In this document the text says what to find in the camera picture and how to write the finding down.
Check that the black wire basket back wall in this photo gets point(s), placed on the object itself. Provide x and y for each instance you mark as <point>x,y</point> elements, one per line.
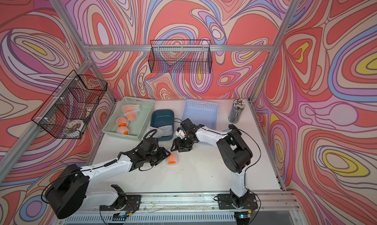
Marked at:
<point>180,56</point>

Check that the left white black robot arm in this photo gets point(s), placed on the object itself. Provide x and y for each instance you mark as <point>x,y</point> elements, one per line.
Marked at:
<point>75,188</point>

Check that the white foam net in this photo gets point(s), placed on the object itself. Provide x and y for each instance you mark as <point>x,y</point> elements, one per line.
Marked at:
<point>155,132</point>
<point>167,130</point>

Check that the cup of pencils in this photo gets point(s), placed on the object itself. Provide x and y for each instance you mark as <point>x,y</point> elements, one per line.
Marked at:
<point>238,106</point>

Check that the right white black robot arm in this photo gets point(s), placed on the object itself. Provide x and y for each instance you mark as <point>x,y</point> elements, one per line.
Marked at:
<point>234,151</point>

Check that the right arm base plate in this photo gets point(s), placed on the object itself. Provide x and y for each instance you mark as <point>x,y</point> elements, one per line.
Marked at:
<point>231,201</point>

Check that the item in left wire basket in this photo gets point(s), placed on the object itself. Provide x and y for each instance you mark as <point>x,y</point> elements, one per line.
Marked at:
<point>73,128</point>

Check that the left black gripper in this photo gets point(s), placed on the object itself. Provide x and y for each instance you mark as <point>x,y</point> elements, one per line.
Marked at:
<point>163,155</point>

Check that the black wire basket left wall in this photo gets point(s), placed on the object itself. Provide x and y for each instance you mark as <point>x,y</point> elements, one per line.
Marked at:
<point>76,98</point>

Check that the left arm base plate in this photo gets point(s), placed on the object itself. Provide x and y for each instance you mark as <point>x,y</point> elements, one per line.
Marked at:
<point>129,203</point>

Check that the green plastic basket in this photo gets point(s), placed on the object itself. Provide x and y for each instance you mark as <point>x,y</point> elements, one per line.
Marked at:
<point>138,127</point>

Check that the black wire basket wall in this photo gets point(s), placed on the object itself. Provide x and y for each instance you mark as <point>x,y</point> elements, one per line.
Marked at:
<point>180,56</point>
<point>76,98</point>

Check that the light blue plastic basket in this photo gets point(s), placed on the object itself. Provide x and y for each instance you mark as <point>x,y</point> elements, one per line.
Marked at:
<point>201,112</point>

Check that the dark teal plastic tub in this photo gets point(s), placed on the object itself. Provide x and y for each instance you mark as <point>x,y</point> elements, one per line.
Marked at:
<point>161,118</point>

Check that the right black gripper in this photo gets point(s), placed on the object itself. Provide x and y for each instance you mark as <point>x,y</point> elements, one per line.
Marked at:
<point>179,146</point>

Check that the netted orange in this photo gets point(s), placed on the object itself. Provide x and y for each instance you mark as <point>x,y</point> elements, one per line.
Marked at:
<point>130,107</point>
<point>131,115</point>
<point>123,130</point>
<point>122,121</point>
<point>172,159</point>

